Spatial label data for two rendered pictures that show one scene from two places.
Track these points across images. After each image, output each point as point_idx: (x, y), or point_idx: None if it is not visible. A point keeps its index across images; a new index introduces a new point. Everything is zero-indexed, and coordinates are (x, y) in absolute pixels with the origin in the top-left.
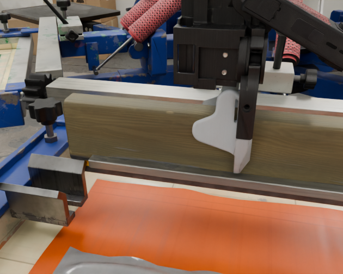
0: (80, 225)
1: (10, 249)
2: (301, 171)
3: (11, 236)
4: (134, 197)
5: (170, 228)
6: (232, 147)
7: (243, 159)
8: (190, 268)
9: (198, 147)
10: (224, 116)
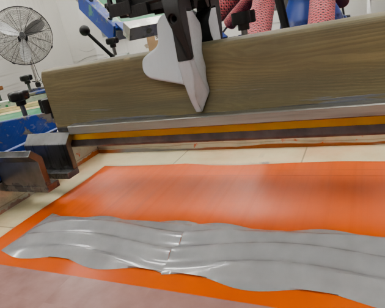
0: (70, 198)
1: None
2: (266, 95)
3: (6, 211)
4: (132, 175)
5: (154, 192)
6: (181, 76)
7: (194, 88)
8: (159, 219)
9: (160, 91)
10: (166, 43)
